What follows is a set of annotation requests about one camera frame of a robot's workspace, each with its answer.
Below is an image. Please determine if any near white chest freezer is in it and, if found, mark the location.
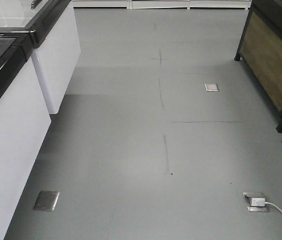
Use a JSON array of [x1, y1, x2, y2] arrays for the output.
[[0, 33, 51, 240]]

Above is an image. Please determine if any closed steel floor socket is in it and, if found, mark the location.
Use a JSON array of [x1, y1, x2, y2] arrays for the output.
[[33, 190, 60, 212]]

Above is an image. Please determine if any white chest freezer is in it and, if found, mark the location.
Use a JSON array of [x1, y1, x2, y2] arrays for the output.
[[0, 0, 81, 114], [0, 33, 51, 240]]

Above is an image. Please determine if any small steel floor plate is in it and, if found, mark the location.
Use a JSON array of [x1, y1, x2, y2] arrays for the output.
[[204, 83, 220, 92]]

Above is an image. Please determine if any white power adapter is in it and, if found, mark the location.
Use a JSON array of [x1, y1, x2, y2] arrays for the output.
[[249, 196, 266, 208]]

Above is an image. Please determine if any white shelf base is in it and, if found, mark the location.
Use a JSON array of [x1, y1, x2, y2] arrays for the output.
[[72, 0, 252, 10]]

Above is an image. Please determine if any far white chest freezer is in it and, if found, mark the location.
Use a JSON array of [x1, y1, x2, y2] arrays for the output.
[[0, 0, 81, 114]]

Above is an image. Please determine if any wood panel display stand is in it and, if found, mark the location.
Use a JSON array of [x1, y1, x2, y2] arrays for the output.
[[234, 0, 282, 133]]

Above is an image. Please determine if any open floor socket box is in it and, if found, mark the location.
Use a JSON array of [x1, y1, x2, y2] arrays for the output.
[[242, 192, 270, 213]]

